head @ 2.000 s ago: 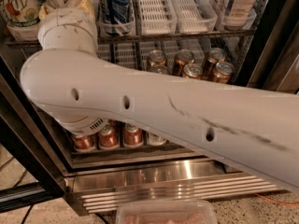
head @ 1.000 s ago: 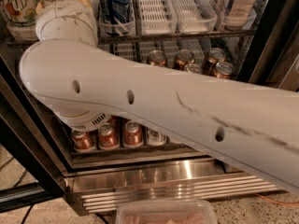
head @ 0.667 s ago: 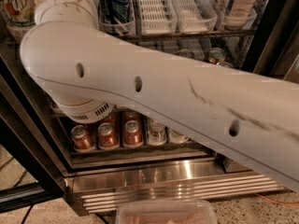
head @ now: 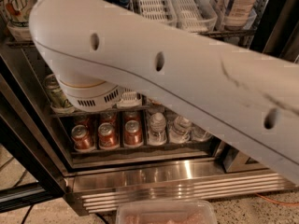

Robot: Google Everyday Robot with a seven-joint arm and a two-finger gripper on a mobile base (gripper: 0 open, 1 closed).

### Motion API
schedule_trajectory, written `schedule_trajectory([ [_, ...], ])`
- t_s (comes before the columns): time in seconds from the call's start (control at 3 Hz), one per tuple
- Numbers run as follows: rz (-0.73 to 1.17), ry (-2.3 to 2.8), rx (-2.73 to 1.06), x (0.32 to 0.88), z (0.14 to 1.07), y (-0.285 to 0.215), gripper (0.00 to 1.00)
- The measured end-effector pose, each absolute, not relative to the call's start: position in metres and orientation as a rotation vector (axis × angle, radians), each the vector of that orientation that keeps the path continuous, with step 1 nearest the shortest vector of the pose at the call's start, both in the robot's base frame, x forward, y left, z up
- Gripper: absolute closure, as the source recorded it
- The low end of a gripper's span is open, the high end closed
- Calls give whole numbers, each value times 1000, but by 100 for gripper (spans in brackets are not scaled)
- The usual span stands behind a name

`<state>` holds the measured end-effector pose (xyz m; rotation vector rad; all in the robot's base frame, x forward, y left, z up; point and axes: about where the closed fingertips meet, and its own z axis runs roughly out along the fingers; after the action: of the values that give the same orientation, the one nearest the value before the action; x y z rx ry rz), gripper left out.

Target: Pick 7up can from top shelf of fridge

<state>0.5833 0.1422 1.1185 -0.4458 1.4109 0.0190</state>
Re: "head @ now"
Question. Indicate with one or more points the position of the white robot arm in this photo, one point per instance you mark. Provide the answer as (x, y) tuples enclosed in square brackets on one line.
[(247, 99)]

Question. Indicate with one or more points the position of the front right red can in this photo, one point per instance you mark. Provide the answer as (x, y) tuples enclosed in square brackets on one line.
[(132, 133)]

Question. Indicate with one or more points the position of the red can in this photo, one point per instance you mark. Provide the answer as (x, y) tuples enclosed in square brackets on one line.
[(83, 141), (107, 136), (132, 133)]

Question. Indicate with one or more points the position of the front middle red can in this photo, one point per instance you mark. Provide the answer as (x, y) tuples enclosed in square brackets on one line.
[(107, 136)]

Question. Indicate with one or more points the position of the front left red can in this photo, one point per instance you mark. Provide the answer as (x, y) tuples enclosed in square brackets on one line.
[(83, 141)]

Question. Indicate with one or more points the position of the front left green can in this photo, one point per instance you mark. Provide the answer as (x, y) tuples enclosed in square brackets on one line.
[(55, 93)]

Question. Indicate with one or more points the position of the stainless steel fridge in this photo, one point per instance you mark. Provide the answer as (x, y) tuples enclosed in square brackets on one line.
[(99, 181)]

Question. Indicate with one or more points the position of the black fridge door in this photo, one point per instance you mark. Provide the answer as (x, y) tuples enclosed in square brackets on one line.
[(20, 136)]

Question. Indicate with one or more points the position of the white can top right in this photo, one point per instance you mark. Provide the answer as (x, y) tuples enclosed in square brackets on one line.
[(233, 14)]

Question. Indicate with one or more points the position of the middle water bottle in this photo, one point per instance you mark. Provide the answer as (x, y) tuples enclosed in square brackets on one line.
[(180, 130)]

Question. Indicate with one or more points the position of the clear plastic container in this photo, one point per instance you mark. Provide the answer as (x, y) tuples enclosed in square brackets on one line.
[(166, 212)]

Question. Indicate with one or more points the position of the middle wire shelf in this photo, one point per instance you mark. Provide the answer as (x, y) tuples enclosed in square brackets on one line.
[(71, 112)]

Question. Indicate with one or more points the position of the wire shelf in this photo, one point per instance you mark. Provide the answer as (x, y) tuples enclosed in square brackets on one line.
[(71, 112), (216, 34)]

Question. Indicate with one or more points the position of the top wire shelf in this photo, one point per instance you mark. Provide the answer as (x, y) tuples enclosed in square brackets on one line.
[(216, 34)]

